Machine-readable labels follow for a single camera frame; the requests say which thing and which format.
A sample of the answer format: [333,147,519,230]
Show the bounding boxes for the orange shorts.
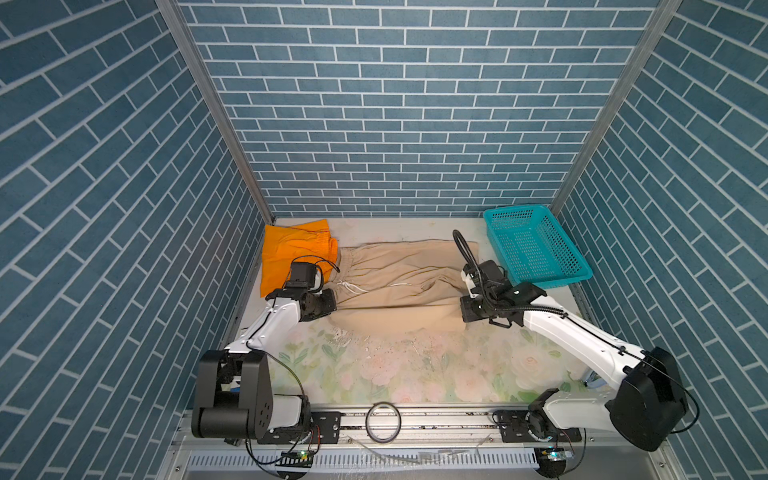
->
[260,220,339,297]

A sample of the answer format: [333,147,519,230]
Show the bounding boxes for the beige shorts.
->
[328,240,468,336]

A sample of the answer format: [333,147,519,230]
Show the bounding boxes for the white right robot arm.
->
[460,277,689,452]

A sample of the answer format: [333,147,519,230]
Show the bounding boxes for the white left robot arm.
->
[191,288,336,444]

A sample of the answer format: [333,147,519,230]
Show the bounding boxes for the teal plastic basket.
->
[483,205,593,290]

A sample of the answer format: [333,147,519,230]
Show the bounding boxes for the small blue white clip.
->
[583,371,607,389]

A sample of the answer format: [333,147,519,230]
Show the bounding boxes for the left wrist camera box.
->
[285,261,324,292]

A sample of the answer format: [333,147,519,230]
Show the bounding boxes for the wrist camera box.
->
[461,260,511,298]
[285,261,324,292]

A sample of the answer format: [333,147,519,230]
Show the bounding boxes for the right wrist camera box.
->
[461,260,511,298]

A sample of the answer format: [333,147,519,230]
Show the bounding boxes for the black right arm cable loop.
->
[452,229,487,289]

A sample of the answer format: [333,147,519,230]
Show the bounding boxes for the coiled black cable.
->
[364,401,403,445]

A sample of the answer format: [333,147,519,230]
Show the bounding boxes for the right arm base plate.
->
[490,409,583,444]

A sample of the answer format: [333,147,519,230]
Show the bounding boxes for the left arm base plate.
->
[257,411,342,445]

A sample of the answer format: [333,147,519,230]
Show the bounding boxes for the aluminium front rail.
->
[157,404,684,479]

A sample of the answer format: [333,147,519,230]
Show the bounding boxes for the left aluminium corner post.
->
[156,0,275,225]

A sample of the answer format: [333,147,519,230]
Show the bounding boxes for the aluminium corner post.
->
[549,0,682,216]
[156,0,275,225]

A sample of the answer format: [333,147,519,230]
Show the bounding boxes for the right aluminium corner post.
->
[549,0,682,216]

